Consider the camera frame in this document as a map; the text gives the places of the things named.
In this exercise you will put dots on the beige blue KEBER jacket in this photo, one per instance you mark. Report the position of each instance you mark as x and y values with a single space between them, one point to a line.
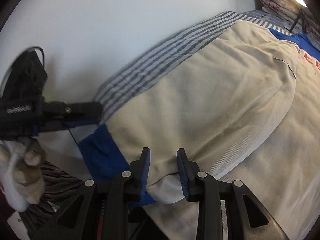
246 106

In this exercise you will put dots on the folded floral quilt stack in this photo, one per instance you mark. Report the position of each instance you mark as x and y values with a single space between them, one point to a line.
284 9

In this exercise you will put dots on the striped blue bed quilt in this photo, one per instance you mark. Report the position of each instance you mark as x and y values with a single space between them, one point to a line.
143 73

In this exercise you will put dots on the black tripod stand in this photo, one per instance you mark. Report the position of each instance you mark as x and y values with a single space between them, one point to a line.
304 22

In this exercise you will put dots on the left white gloved hand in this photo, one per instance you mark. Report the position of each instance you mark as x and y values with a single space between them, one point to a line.
21 177

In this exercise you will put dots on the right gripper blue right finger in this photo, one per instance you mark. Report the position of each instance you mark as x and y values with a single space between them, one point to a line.
187 171

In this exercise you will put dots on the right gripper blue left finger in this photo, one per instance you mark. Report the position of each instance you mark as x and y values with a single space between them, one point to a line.
143 171

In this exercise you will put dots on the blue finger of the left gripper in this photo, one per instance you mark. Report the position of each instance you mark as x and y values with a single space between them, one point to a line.
79 123
85 111

